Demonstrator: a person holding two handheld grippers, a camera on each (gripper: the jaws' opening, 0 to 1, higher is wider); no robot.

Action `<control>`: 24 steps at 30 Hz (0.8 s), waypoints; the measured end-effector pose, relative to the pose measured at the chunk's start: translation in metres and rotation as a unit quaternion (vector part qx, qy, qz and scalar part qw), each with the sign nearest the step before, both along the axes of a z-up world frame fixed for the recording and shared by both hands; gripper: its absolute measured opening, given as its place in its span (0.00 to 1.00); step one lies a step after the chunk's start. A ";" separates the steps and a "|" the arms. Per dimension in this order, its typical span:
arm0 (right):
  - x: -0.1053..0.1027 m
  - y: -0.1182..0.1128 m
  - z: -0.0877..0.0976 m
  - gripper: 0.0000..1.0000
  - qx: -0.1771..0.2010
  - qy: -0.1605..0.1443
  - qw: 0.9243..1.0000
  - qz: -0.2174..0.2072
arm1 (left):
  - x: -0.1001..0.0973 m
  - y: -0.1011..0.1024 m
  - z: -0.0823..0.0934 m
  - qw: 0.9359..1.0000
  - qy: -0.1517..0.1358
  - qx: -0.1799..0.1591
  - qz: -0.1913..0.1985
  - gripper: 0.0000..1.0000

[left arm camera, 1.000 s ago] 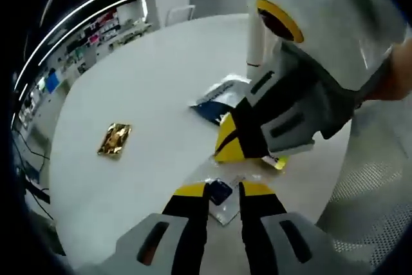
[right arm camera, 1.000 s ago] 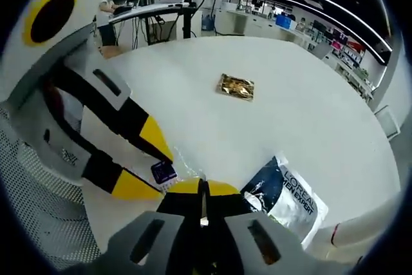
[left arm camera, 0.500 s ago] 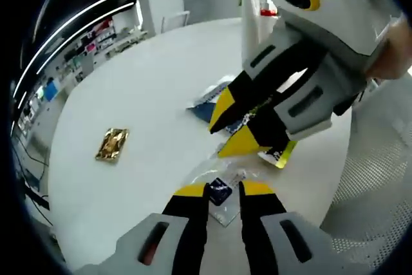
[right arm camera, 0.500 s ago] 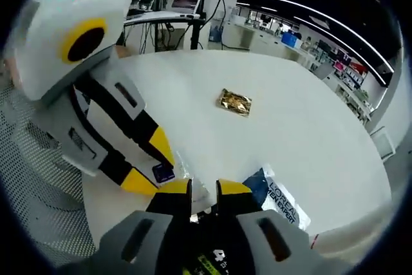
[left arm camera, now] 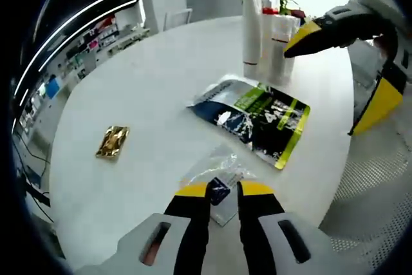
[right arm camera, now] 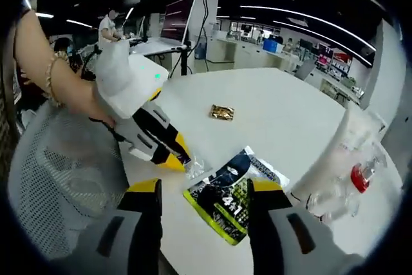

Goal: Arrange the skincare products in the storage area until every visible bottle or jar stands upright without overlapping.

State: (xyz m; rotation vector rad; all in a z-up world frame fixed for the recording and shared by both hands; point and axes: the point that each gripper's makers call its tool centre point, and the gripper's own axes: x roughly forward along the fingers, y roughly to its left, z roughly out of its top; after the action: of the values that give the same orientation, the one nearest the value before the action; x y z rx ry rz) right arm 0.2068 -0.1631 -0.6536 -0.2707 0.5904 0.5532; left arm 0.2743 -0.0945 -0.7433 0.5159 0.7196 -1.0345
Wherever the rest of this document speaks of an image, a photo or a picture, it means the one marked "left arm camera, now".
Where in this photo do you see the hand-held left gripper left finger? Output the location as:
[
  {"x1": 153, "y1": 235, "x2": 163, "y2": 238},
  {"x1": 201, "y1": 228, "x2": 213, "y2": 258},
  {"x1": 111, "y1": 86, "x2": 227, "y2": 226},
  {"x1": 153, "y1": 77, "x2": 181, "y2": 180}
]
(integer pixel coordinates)
[{"x1": 75, "y1": 181, "x2": 212, "y2": 275}]

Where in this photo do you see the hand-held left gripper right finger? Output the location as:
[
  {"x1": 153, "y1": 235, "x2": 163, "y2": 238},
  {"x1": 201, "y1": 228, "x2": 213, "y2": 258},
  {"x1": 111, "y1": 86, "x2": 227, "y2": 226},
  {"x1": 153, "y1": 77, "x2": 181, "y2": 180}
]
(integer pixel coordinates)
[{"x1": 236, "y1": 180, "x2": 364, "y2": 275}]

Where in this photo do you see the clear blue label skincare sachet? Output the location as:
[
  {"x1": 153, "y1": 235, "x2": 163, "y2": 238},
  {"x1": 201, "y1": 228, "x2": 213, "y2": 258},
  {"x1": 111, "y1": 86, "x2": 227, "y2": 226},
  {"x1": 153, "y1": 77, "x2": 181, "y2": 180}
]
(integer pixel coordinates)
[{"x1": 179, "y1": 144, "x2": 259, "y2": 228}]

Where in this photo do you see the clear cap skincare bottle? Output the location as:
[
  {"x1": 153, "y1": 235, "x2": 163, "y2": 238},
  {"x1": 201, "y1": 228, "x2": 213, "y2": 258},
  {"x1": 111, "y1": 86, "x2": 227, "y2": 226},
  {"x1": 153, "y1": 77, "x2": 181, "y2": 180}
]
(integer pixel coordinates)
[{"x1": 270, "y1": 14, "x2": 302, "y2": 85}]

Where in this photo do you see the red collar skincare pump bottle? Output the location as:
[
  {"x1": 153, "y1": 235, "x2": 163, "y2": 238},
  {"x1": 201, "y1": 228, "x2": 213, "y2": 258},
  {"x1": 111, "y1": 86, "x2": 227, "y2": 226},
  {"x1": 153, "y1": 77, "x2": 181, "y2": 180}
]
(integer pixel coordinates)
[{"x1": 256, "y1": 0, "x2": 281, "y2": 81}]

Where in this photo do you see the tall white skincare tube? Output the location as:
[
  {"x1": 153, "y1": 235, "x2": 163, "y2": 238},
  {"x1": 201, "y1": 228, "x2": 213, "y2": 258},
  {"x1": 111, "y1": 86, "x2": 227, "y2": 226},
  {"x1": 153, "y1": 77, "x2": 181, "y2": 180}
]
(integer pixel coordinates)
[{"x1": 241, "y1": 0, "x2": 264, "y2": 78}]

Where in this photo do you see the green black skincare sachet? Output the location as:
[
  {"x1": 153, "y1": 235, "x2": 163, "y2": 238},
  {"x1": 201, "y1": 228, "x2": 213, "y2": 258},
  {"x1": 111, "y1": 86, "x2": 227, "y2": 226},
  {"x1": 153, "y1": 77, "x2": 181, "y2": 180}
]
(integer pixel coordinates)
[{"x1": 187, "y1": 79, "x2": 312, "y2": 171}]

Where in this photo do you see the gold skincare sachet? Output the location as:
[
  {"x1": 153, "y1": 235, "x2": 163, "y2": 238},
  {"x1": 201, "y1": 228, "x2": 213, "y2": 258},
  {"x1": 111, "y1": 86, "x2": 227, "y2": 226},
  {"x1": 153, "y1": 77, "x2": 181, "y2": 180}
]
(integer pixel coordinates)
[{"x1": 95, "y1": 124, "x2": 131, "y2": 162}]

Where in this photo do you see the grey mesh chair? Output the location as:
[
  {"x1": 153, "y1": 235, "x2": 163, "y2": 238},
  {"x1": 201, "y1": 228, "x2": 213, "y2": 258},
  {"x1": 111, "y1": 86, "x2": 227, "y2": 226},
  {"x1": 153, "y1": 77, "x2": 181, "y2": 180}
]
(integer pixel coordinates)
[{"x1": 317, "y1": 117, "x2": 412, "y2": 258}]

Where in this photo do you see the white chair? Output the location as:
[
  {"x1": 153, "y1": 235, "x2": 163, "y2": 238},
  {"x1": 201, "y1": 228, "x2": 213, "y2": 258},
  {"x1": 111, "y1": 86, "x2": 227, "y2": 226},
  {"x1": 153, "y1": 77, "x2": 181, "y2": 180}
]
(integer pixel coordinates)
[{"x1": 164, "y1": 7, "x2": 194, "y2": 31}]

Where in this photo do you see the blue plastic box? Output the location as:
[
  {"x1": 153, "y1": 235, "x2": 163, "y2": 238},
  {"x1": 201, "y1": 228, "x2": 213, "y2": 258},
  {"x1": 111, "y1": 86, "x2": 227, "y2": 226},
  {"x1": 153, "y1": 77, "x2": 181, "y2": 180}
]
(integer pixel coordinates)
[{"x1": 44, "y1": 74, "x2": 62, "y2": 99}]

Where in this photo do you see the stocked display shelf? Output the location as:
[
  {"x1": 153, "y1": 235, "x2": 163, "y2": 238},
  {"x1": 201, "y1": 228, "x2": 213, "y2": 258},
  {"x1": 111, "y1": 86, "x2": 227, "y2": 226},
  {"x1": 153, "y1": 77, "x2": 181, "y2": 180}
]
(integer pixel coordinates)
[{"x1": 62, "y1": 14, "x2": 151, "y2": 76}]

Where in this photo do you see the ceiling light strip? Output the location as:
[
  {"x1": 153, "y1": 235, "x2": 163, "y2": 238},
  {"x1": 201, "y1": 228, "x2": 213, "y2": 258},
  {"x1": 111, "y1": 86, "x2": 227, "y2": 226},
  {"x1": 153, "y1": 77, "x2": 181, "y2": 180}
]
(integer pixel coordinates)
[
  {"x1": 19, "y1": 0, "x2": 140, "y2": 76},
  {"x1": 39, "y1": 0, "x2": 138, "y2": 71}
]

